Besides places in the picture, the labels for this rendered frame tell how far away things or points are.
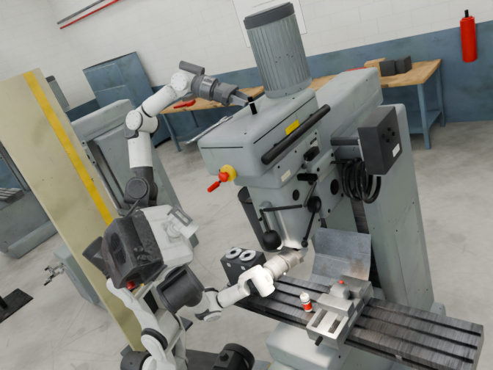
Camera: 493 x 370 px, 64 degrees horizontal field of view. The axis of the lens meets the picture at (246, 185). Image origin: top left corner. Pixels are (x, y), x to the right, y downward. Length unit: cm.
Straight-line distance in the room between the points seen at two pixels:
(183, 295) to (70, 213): 163
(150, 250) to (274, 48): 88
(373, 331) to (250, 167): 92
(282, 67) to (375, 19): 427
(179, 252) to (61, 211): 154
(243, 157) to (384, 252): 104
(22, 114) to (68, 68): 833
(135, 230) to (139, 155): 32
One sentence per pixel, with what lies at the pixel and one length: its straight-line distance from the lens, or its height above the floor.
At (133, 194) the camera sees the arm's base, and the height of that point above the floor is 176.
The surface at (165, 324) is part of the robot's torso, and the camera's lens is 200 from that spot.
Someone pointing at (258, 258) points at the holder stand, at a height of 110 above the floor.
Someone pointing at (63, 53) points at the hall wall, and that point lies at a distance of 1118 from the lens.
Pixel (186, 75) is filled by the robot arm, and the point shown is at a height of 209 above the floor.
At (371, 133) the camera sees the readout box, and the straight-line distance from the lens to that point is 154.
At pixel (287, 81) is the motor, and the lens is 159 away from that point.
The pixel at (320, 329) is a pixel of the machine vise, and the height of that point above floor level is 99.
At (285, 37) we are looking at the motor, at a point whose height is 210.
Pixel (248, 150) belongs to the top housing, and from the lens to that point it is 129.
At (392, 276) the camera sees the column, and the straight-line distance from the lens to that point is 220.
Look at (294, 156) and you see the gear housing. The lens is 150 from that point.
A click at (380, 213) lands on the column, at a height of 120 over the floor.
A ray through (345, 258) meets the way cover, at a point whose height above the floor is 94.
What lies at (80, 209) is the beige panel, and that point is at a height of 135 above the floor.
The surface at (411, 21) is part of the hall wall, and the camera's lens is 566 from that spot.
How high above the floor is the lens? 228
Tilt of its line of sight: 24 degrees down
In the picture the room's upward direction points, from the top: 20 degrees counter-clockwise
